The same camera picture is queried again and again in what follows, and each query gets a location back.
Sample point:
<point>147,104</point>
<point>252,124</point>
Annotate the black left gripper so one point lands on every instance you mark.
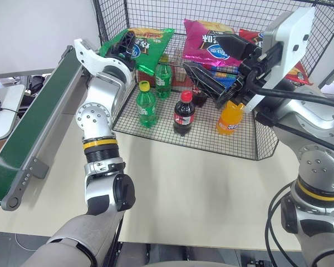
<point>122,51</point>

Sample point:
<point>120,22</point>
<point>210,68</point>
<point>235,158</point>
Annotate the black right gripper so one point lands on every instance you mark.
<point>249,62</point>

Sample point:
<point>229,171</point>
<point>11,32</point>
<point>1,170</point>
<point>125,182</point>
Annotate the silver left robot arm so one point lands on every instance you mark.
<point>97,116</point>

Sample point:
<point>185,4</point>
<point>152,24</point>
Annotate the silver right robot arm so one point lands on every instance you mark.
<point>317,167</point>

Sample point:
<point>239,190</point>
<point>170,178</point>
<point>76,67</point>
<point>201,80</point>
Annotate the green conveyor belt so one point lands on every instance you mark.
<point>30,119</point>

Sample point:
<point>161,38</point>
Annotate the blue snack bag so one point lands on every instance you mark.
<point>225,78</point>

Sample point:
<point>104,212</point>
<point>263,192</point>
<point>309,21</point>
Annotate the green chip bag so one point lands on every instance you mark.
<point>153,47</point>

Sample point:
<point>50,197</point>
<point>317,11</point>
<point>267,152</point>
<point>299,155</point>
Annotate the pink chip bag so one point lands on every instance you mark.
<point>197,41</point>

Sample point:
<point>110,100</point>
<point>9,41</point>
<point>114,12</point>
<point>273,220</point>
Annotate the cola bottle red cap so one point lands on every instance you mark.
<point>200,98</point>
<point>184,114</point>

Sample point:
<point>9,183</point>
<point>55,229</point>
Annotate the green soda bottle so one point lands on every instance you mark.
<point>163,80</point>
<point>147,108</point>

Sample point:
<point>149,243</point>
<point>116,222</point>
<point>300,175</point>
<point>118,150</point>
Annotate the orange soda bottle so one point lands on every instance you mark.
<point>228,120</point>

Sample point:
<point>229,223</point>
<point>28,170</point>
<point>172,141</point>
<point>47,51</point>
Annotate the red chip bag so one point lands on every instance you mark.
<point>298,75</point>

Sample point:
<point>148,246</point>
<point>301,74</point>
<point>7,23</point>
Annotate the white panel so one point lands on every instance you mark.
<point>332,55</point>

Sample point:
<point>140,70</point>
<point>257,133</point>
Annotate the white side desk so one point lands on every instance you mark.
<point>8,105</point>

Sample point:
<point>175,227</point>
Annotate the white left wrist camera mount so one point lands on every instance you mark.
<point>89,59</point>

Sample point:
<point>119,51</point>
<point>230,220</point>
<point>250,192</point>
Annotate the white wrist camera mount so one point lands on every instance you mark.
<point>289,55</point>
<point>89,59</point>

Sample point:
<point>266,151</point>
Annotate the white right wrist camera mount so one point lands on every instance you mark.
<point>289,55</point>

